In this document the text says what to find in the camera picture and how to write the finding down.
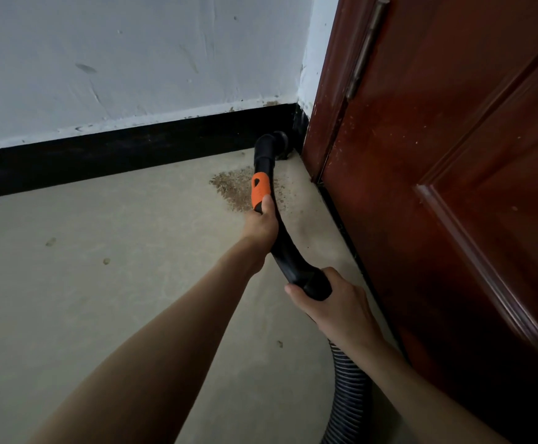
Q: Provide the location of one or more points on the person's left forearm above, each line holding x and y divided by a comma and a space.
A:
148, 360

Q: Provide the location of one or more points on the black baseboard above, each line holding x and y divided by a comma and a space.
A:
135, 152

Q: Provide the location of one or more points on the person's right hand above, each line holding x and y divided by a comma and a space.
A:
343, 314

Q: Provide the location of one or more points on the red-brown wooden door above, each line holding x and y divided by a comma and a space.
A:
435, 180

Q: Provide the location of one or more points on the person's right forearm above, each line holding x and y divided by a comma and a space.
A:
426, 402

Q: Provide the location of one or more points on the person's left hand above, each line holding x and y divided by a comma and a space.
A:
259, 231

